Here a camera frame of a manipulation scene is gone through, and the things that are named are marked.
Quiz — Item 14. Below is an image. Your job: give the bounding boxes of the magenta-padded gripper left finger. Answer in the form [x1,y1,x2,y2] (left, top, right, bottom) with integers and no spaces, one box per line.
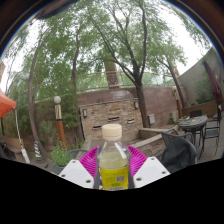
[58,145,101,190]

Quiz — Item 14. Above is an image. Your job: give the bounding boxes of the round dark patio table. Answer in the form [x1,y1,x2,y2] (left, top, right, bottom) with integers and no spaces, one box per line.
[178,115,208,141]

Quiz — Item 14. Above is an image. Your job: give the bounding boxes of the blue yellow striped cone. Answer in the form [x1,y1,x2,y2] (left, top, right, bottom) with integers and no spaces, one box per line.
[33,140,43,159]

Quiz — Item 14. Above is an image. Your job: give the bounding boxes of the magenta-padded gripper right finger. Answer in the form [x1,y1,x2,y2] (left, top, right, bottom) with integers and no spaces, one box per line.
[128,145,171,190]

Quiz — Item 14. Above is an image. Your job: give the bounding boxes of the dark forked tree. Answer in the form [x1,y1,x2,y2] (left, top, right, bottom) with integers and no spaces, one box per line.
[86,0,188,129]

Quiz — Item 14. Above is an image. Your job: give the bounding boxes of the green plant in teal pot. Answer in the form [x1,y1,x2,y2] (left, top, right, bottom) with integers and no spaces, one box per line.
[49,141,76,171]

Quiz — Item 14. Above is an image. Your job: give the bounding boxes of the wooden globe lamp post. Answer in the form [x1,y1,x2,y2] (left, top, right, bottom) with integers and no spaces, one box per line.
[53,95,68,149]
[172,85,184,119]

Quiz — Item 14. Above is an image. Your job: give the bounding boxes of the black metal patio chair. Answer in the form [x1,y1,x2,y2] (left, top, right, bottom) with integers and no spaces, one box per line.
[199,113,223,159]
[189,109,203,118]

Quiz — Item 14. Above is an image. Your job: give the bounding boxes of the yellow-labelled clear drink bottle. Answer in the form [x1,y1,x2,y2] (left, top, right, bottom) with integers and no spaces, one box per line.
[97,123,131,192]

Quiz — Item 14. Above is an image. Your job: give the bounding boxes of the leaning slender tree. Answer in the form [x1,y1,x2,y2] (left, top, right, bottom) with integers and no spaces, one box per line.
[28,29,54,158]

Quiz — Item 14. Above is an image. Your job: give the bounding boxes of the closed maroon patio umbrella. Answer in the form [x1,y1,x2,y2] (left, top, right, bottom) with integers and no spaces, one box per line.
[202,57,223,108]

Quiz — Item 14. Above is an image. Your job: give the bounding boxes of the wooden bench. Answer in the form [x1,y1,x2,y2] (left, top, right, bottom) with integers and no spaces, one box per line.
[1,135,24,154]

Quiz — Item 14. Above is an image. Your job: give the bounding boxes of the orange canopy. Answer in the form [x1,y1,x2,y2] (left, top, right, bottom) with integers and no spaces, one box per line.
[0,88,18,119]

